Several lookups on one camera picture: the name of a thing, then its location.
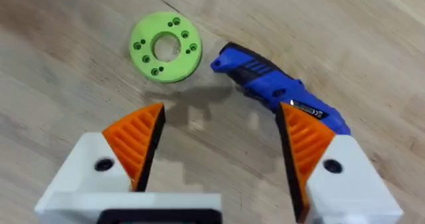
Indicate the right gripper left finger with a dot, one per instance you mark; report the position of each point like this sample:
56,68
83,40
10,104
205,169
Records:
123,151

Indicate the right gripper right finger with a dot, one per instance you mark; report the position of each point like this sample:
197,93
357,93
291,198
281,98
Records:
332,177

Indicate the blue electric screwdriver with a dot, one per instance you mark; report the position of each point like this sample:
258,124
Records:
269,82

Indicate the green disc with holes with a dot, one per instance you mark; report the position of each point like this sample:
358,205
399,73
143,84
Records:
165,47

